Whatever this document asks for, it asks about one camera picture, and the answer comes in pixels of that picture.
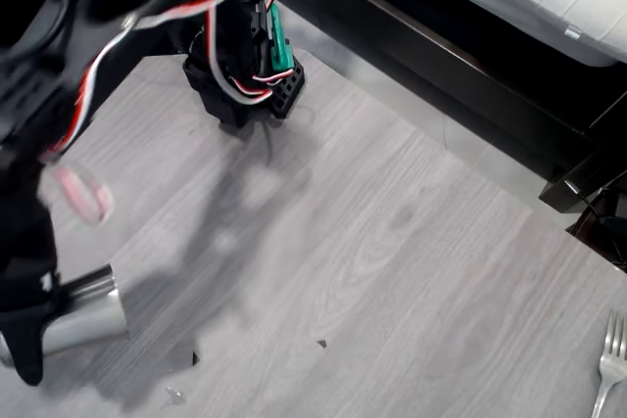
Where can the black perforated base block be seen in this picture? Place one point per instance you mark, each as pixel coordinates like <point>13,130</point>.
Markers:
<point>289,90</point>

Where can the green circuit board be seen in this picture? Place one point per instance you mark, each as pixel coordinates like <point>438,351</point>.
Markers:
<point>280,46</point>

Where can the silver metal fork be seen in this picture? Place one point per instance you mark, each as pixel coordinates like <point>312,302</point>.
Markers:
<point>612,369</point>

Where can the dark wooden bed frame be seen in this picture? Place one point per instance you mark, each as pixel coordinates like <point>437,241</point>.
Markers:
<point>441,70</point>

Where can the shiny steel cup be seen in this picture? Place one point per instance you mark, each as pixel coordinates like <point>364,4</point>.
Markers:
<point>93,315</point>

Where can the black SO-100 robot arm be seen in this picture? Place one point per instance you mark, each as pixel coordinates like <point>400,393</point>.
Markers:
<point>24,222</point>

